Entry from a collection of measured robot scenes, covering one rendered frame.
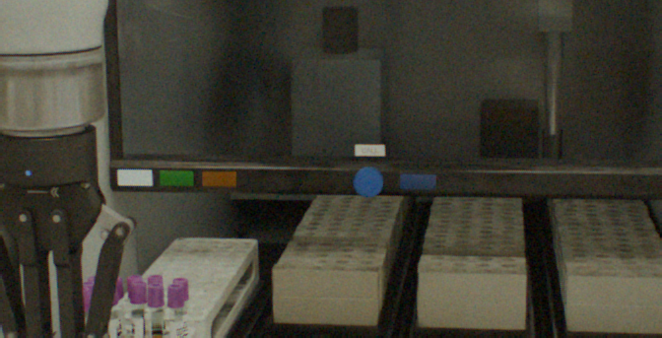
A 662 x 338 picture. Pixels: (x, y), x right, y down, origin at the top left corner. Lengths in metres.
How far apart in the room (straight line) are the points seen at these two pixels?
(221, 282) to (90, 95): 0.50
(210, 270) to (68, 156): 0.52
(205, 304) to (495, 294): 0.30
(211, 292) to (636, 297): 0.44
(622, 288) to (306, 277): 0.32
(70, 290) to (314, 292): 0.44
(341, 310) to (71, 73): 0.54
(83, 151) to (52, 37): 0.09
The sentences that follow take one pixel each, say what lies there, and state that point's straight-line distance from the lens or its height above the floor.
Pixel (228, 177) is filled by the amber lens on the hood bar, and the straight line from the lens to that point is 1.32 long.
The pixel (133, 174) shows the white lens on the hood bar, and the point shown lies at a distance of 1.35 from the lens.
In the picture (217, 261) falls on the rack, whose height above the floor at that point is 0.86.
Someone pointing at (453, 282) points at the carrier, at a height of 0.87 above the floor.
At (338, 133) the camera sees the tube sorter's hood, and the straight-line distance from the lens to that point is 1.31.
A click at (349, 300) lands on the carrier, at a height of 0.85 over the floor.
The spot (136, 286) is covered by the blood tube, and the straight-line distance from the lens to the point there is 1.19.
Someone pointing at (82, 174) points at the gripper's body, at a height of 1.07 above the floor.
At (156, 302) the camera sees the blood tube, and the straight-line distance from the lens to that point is 1.18.
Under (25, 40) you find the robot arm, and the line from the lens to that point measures 0.90.
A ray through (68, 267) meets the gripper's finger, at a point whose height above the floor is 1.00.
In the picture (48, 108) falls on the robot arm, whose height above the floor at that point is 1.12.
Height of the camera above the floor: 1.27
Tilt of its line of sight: 12 degrees down
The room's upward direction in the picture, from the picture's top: 1 degrees counter-clockwise
